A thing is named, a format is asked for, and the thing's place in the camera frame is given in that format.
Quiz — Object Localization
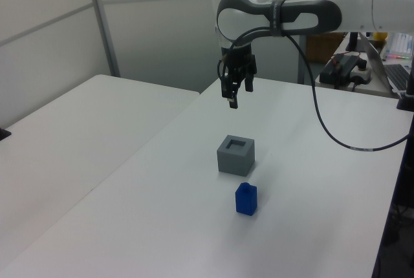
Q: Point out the blue block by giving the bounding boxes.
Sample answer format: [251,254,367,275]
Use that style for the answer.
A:
[234,182,259,217]

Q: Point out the brown cardboard box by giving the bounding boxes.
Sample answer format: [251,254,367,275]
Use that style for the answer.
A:
[305,32,344,64]

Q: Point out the grey hollow cuboid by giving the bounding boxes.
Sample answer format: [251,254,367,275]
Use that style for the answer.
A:
[216,134,257,176]

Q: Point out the white power strip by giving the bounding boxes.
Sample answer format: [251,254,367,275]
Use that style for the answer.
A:
[349,59,371,85]

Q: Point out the grey partition post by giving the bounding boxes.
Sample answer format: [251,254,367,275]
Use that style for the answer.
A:
[84,0,121,78]

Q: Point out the silver laptop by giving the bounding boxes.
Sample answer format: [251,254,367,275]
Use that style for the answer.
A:
[358,32,414,95]

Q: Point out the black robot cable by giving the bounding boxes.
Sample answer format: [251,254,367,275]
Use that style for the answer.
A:
[217,26,411,152]

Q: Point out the black power supply box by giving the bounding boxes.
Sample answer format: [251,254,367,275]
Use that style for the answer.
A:
[319,53,362,90]

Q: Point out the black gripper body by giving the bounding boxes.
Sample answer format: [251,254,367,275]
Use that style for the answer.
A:
[219,43,258,82]

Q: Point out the black camera stand pole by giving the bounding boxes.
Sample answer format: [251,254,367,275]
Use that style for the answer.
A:
[371,54,414,278]

